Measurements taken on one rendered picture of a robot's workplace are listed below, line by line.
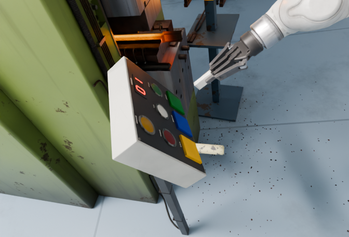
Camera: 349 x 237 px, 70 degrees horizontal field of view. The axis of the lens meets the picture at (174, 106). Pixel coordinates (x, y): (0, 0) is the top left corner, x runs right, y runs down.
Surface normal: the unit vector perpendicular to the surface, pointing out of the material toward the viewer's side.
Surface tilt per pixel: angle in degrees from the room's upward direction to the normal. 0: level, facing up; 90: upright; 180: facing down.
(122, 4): 90
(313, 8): 59
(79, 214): 0
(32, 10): 90
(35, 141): 90
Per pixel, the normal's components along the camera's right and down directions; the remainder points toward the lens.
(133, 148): 0.22, 0.69
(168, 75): -0.21, 0.73
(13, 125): 0.96, 0.04
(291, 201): -0.17, -0.68
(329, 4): -0.34, 0.31
